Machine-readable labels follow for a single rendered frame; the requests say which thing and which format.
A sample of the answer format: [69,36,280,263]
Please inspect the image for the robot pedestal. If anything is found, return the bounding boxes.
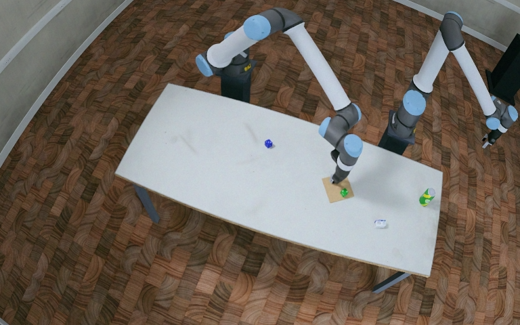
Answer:
[218,60,257,103]
[377,110,416,156]

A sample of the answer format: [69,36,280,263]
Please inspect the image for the black cabinet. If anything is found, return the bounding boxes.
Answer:
[485,33,520,107]

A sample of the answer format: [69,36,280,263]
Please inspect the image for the white table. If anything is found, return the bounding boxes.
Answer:
[114,83,443,294]

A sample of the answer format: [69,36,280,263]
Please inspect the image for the tan square mat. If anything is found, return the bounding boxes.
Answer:
[322,173,355,204]

